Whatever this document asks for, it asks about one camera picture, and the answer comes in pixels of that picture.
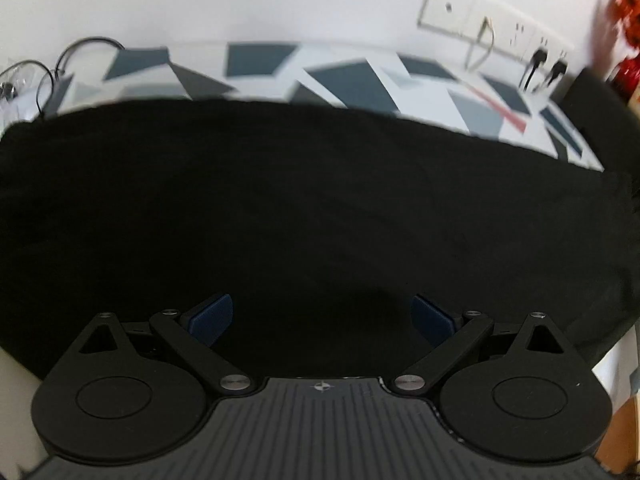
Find geometric patterned tablecloth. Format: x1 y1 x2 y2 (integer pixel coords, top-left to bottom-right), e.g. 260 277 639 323
42 40 608 173

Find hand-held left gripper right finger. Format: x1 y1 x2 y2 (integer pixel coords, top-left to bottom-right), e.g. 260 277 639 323
392 294 578 395

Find large black box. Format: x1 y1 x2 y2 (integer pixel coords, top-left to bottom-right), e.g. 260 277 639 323
562 69 640 176

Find white wall socket panel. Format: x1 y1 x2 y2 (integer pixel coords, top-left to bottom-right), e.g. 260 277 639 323
417 0 576 68

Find black power plug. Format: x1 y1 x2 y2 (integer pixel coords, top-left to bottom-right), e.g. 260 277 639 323
545 60 568 92
522 49 548 92

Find black sweater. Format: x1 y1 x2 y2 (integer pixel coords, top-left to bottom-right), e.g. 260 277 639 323
0 97 640 396

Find black cable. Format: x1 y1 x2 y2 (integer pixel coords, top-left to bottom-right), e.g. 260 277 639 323
30 36 126 116

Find red orange flowers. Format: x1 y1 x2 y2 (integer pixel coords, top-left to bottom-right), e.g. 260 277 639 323
592 0 640 101

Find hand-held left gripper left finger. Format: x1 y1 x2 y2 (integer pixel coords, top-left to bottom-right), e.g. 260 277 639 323
67 292 251 396

